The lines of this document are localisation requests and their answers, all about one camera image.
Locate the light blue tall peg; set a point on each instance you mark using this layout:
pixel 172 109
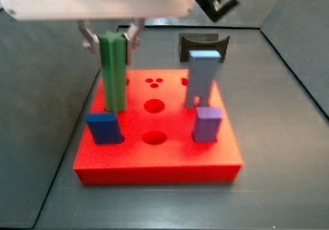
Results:
pixel 204 62

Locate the black curved holder stand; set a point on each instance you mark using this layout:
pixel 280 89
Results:
pixel 196 41

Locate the red shape sorter board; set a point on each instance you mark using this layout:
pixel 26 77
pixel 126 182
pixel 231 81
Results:
pixel 158 153

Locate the dark blue rectangular peg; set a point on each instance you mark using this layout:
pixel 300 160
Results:
pixel 105 129

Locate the purple cylinder peg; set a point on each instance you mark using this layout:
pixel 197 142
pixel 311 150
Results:
pixel 207 124

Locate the green star-shaped peg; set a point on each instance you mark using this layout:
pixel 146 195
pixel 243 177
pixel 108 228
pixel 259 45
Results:
pixel 113 53

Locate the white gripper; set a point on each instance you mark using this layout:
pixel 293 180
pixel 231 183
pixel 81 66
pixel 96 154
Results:
pixel 100 9

